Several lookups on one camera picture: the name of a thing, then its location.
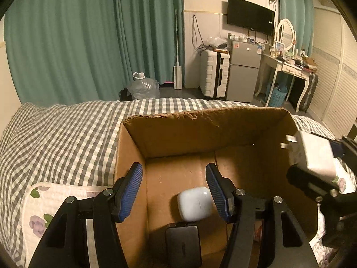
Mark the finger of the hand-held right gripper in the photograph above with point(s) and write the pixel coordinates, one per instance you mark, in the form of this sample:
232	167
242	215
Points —
339	148
309	179

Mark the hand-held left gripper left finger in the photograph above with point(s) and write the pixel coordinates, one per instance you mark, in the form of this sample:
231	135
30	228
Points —
131	192

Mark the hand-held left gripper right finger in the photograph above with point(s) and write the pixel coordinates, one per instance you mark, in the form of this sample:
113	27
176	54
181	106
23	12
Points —
216	193

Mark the white earbuds case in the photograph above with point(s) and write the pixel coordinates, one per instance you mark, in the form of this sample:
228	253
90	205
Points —
195	202

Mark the white plug charger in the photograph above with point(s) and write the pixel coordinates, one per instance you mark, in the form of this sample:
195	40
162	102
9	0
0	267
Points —
312	152

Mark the black power bank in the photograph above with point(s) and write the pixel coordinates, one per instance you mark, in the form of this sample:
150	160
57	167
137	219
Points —
182	245

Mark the cardboard box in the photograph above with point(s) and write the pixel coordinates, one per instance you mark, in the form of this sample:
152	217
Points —
178	134

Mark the dark hard suitcase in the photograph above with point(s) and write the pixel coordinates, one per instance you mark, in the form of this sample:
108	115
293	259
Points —
308	92

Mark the white louvred wardrobe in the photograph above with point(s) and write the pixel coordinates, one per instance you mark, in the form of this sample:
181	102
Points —
334	69

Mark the blue plastic basket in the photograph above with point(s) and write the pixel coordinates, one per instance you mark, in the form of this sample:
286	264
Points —
276	96

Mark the floral quilted pillow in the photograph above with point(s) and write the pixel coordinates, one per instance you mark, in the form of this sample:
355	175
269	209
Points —
50	212

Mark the grey checked blanket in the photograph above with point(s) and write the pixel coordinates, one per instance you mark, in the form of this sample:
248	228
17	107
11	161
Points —
64	142

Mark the white dressing table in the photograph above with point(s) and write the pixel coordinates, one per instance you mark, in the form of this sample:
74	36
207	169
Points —
276	65

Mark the large clear water bottle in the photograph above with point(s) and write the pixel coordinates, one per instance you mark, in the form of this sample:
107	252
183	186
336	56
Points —
143	88

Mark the white hard suitcase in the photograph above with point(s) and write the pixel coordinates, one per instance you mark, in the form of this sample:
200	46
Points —
213	74

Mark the silver small fridge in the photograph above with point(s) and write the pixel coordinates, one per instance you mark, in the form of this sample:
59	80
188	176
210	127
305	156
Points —
244	69

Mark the oval white-framed mirror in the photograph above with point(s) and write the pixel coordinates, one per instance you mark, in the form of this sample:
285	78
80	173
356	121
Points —
285	33

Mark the white flat mop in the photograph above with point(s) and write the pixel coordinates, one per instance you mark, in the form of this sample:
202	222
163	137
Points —
177	72

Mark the clear plastic bag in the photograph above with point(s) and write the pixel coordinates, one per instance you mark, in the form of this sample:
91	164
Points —
216	42

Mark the narrow green curtain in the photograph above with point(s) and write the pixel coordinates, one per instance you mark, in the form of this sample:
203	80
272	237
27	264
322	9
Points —
292	2

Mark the wide green curtain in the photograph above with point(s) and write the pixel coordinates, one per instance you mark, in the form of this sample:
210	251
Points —
83	33

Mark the small picture frame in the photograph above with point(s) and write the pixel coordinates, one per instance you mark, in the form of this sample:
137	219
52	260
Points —
279	46

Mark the black wall television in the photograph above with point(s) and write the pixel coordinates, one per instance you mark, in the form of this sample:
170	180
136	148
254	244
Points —
249	15

